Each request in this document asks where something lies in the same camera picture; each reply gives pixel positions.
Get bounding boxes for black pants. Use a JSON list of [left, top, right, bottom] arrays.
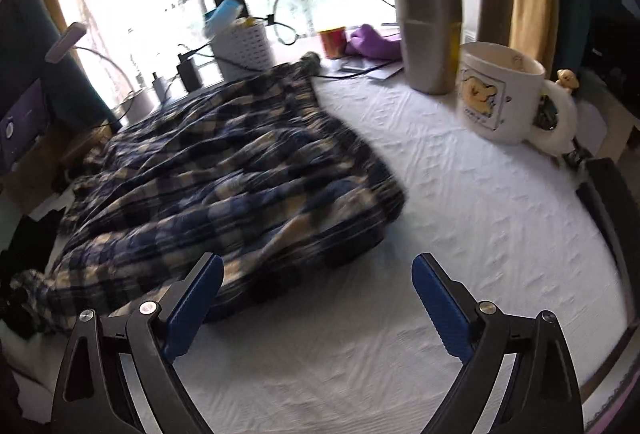
[[0, 214, 66, 340]]

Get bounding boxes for cardboard box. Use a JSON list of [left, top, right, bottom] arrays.
[[0, 119, 113, 215]]

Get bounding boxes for white cartoon print mug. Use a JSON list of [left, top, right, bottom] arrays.
[[454, 41, 578, 155]]

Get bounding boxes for white charger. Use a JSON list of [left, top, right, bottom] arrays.
[[150, 73, 171, 104]]

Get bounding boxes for blue plaid pants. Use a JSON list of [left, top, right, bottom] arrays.
[[10, 59, 407, 337]]

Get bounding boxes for grey papers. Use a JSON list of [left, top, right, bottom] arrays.
[[312, 56, 405, 81]]

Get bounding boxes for stainless steel travel tumbler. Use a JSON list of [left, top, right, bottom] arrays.
[[391, 0, 465, 95]]

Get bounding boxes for white textured table mat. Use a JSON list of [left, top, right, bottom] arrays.
[[10, 64, 628, 434]]

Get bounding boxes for purple cloth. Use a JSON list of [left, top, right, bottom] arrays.
[[345, 23, 404, 61]]

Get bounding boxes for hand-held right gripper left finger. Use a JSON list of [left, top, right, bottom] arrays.
[[50, 253, 225, 434]]

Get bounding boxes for white desk lamp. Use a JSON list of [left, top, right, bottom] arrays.
[[45, 21, 158, 122]]

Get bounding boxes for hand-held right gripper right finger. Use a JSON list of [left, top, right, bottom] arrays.
[[411, 253, 586, 434]]

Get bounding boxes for white plastic basket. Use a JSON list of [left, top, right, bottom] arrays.
[[210, 21, 277, 82]]

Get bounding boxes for red and yellow cup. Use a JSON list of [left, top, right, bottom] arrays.
[[318, 27, 348, 60]]

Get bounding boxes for black charger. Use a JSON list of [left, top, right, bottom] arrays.
[[176, 54, 203, 91]]

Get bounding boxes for light blue tissue pack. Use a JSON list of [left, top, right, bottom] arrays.
[[202, 0, 246, 37]]

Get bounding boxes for teal curtain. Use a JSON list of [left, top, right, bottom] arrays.
[[0, 0, 116, 130]]

